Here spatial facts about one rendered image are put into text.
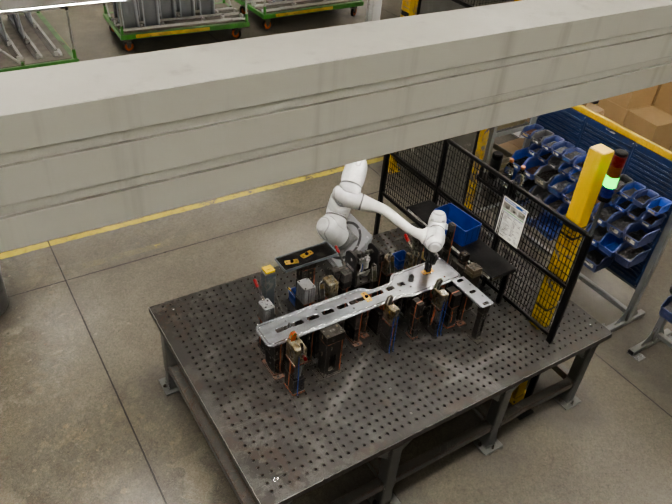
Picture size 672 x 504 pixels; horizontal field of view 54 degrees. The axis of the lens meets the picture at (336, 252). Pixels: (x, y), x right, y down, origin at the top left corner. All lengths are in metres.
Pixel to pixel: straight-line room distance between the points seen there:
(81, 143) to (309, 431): 3.19
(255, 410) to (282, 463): 0.37
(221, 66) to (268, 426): 3.17
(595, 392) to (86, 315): 3.88
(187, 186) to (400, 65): 0.23
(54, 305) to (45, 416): 1.09
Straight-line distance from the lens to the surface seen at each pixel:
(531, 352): 4.32
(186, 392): 4.44
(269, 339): 3.66
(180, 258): 5.84
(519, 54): 0.75
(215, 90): 0.55
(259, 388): 3.82
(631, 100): 7.83
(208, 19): 10.44
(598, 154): 3.81
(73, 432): 4.68
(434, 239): 3.77
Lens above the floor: 3.61
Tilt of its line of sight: 38 degrees down
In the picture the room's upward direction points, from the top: 5 degrees clockwise
